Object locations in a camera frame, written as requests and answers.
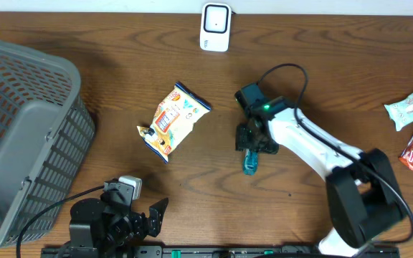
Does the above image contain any teal mouthwash bottle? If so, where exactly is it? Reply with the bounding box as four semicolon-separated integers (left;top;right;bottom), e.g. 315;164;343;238
242;149;259;176

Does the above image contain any yellow snack bag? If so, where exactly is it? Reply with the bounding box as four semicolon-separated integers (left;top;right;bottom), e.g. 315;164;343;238
137;82;212;163

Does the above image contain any light teal wipes packet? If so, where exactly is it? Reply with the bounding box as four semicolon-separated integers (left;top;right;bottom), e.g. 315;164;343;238
384;93;413;131

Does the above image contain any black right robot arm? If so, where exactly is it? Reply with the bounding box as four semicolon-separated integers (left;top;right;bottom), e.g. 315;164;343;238
234;83;407;257

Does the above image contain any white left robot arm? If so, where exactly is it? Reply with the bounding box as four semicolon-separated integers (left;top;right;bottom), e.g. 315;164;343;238
66;177;168;257

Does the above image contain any white barcode scanner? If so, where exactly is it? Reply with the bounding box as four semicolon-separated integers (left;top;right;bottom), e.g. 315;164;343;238
199;2;232;52

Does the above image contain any grey plastic basket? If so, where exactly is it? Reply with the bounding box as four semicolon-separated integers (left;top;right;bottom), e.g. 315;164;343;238
0;40;95;248

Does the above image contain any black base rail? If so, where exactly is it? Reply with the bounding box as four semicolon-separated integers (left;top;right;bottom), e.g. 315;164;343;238
40;245;401;258

